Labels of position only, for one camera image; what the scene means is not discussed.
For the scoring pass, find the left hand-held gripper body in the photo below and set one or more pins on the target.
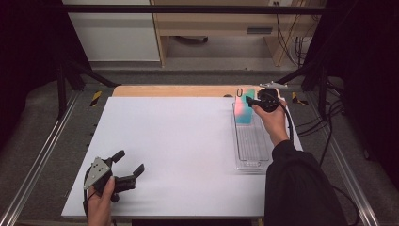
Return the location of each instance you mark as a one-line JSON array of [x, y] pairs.
[[97, 172]]

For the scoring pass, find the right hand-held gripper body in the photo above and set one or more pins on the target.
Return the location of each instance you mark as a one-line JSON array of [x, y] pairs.
[[269, 100]]

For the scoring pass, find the iridescent pink teal packet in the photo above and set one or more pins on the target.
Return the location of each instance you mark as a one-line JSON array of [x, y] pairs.
[[244, 109]]

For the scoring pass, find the clear plastic tray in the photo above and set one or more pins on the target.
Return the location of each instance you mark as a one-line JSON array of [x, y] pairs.
[[252, 144]]

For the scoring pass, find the person's right hand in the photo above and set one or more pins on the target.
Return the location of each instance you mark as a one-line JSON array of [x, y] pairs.
[[276, 125]]

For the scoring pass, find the person's left hand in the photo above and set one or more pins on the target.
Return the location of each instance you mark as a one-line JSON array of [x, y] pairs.
[[99, 204]]

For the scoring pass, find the yellow black tape marker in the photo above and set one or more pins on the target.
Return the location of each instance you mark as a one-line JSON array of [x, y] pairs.
[[96, 98], [296, 98]]

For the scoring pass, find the light wooden desk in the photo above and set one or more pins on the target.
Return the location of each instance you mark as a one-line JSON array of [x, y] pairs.
[[219, 25]]

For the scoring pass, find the black object under desk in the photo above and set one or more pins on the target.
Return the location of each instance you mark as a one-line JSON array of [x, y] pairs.
[[191, 39]]

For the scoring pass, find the black curtain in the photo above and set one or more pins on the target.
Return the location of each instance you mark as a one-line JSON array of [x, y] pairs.
[[28, 62], [370, 78]]

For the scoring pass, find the white cabinet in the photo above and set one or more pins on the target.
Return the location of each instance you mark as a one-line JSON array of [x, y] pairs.
[[116, 37]]

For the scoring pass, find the black frame stand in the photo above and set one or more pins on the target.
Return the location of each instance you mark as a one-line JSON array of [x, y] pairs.
[[322, 91], [62, 94]]

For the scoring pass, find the aluminium floor rail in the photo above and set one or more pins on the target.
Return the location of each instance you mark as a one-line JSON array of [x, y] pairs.
[[348, 169], [37, 163]]

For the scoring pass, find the black horizontal frame bar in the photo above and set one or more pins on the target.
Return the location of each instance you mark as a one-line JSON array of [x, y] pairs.
[[188, 9]]

